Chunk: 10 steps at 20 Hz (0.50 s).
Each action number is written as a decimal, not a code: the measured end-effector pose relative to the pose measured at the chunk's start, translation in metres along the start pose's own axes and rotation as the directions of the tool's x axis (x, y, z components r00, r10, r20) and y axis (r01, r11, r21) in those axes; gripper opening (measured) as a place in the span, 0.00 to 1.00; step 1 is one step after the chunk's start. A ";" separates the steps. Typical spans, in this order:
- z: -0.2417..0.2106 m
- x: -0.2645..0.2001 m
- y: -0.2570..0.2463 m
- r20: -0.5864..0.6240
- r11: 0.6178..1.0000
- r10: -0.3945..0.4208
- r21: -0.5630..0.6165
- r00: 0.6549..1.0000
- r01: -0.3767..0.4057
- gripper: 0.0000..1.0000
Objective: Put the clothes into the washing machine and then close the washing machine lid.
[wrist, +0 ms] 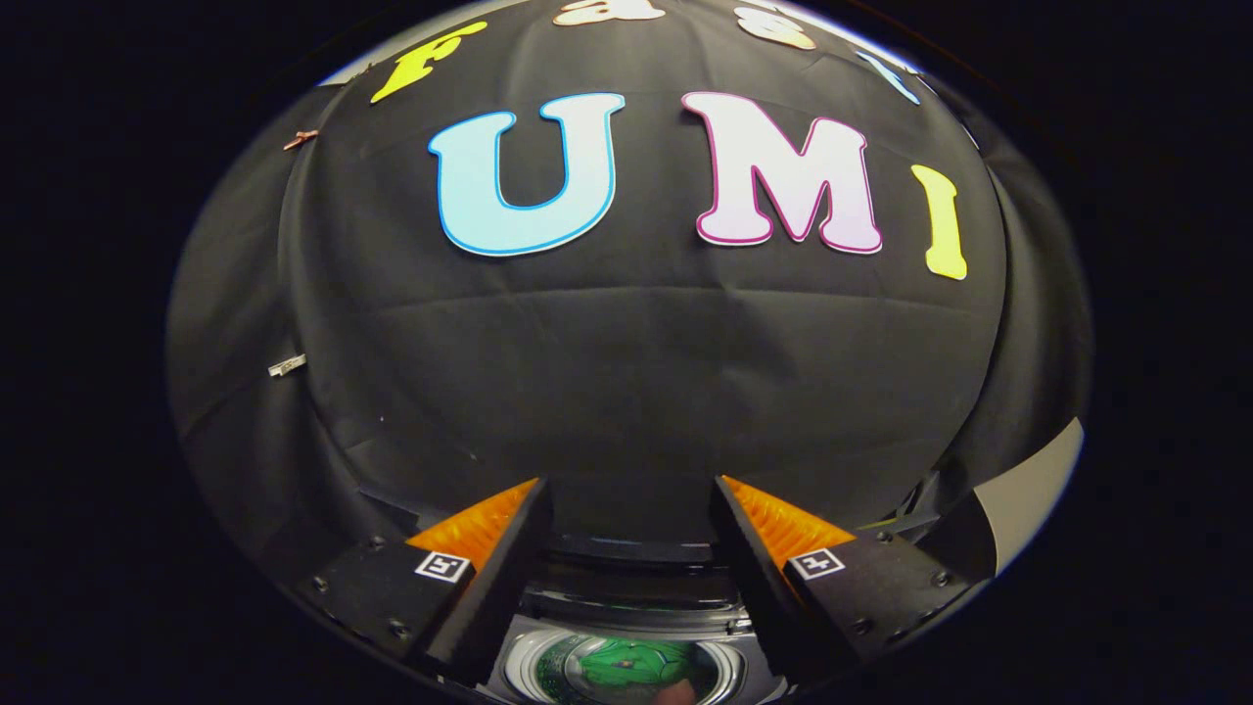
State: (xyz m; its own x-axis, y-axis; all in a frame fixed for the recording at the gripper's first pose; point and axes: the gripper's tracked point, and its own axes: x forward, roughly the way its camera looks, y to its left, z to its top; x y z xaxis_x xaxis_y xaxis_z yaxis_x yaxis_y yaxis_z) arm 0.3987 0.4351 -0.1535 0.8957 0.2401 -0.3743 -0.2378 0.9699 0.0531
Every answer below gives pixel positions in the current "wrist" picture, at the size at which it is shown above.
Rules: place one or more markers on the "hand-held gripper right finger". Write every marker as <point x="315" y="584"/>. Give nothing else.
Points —
<point x="768" y="597"/>

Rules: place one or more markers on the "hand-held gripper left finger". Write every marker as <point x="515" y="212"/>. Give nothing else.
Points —
<point x="489" y="597"/>

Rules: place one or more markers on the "grey washing machine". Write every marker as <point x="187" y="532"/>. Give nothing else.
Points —
<point x="529" y="656"/>

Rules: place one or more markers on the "dark washing machine lid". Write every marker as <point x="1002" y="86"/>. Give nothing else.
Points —
<point x="626" y="563"/>

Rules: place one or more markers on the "green polo shirt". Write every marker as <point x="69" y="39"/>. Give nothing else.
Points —
<point x="626" y="661"/>

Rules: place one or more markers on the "black backdrop cloth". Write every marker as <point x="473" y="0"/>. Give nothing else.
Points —
<point x="636" y="372"/>

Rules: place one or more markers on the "silver cloth clip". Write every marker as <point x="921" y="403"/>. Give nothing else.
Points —
<point x="287" y="365"/>

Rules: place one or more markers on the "copper cloth clip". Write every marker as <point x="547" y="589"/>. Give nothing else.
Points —
<point x="301" y="139"/>

